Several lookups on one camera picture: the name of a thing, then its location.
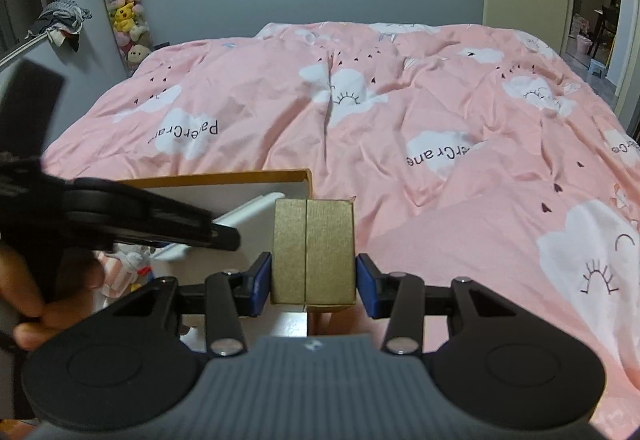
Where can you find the orange cardboard box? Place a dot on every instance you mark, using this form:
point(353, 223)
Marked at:
point(250, 178)

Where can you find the white metal rod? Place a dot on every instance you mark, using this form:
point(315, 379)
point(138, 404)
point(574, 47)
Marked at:
point(25, 50)

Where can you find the person's left hand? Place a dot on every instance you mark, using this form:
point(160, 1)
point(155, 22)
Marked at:
point(82, 280)

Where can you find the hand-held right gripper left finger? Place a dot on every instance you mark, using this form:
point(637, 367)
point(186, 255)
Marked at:
point(262, 285)

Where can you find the gold small box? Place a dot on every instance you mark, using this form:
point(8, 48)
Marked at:
point(315, 255)

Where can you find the blue stool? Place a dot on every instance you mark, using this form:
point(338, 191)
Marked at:
point(597, 68)

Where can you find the grey striped cloth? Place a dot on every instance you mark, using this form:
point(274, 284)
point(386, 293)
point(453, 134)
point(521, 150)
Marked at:
point(60, 17)

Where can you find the pink bin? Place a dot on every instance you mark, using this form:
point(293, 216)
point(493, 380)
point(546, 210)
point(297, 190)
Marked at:
point(584, 43)

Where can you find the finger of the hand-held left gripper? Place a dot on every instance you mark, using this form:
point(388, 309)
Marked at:
point(30, 109)
point(160, 217)

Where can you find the pale door frame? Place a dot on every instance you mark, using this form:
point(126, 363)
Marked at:
point(627, 44)

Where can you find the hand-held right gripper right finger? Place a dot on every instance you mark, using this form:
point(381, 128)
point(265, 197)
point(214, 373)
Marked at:
point(367, 287)

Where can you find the pink cloud print blanket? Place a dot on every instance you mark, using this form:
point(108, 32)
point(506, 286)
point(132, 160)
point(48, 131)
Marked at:
point(450, 220)

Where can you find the dark chair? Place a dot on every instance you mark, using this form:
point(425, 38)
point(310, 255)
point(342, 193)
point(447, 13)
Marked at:
point(607, 27)

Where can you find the clear tube of plush toys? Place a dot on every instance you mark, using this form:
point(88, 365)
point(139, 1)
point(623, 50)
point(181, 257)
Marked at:
point(125, 14)

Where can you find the white pink checked plush toy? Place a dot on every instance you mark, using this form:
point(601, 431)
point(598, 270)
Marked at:
point(117, 275)

